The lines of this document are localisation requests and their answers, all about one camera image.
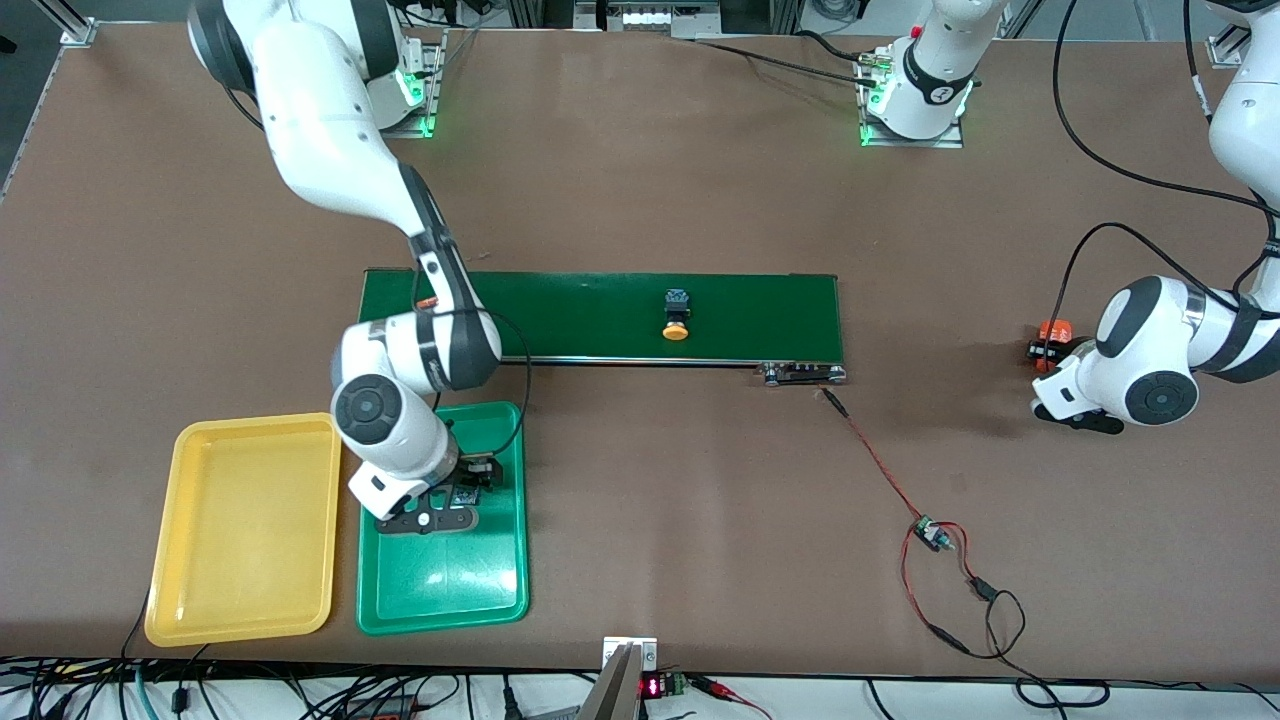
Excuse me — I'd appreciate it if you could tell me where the orange 4680 cylinder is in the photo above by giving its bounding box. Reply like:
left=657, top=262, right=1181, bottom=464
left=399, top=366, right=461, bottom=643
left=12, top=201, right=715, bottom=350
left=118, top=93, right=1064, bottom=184
left=1035, top=319, right=1076, bottom=373

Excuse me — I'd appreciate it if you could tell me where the green plastic tray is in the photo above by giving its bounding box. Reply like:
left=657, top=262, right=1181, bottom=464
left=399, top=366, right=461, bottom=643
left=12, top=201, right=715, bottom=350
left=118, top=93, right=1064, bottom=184
left=356, top=401, right=530, bottom=637

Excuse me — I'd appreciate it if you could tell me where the yellow plastic tray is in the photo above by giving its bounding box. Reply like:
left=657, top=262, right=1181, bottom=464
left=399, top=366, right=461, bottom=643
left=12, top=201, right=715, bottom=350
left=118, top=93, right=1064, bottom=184
left=144, top=412, right=343, bottom=648

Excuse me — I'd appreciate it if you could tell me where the green conveyor belt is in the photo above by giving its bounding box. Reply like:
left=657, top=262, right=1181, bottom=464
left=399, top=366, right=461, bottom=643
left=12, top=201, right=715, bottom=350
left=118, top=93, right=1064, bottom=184
left=350, top=268, right=848, bottom=388

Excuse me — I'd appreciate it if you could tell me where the red clip lead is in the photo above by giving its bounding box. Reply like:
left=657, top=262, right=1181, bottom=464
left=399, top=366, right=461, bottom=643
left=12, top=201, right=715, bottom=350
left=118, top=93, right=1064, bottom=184
left=690, top=676, right=773, bottom=720

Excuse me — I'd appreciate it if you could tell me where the metal box with white labels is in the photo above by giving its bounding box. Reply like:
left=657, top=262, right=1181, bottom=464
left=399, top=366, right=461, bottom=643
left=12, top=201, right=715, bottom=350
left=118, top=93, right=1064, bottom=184
left=575, top=0, right=731, bottom=39

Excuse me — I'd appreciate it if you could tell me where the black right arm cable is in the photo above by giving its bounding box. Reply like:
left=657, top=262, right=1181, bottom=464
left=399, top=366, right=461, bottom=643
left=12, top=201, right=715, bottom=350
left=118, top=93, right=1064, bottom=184
left=425, top=265, right=531, bottom=461

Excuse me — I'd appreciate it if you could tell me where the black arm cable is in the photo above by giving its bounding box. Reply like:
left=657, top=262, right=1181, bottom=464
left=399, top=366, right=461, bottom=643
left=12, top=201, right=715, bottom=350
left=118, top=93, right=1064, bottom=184
left=425, top=265, right=531, bottom=461
left=1050, top=0, right=1280, bottom=326

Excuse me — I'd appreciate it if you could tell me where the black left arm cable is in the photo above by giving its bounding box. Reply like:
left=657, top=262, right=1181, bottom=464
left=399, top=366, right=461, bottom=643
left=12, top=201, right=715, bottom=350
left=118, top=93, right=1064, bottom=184
left=1050, top=0, right=1280, bottom=326

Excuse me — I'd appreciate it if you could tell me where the red and black wire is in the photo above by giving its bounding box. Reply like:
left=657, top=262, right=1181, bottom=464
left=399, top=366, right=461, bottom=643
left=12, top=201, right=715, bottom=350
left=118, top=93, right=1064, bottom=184
left=822, top=388, right=1028, bottom=661

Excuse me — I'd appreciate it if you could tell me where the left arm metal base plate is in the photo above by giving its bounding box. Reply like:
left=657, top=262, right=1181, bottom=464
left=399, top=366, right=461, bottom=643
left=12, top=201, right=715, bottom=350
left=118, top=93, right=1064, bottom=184
left=858, top=48, right=967, bottom=150

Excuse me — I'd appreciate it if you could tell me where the grey metal camera mount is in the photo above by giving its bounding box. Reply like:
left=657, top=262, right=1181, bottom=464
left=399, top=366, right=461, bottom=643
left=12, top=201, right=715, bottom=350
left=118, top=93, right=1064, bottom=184
left=578, top=636, right=661, bottom=720

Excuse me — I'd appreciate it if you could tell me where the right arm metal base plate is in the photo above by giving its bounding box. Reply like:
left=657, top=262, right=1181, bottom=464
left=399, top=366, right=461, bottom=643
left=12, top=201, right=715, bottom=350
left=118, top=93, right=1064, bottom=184
left=385, top=35, right=446, bottom=139

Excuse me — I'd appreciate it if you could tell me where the black cable on table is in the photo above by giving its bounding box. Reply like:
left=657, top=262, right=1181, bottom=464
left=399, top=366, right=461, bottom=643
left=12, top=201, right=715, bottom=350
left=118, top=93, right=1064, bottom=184
left=690, top=30, right=886, bottom=89

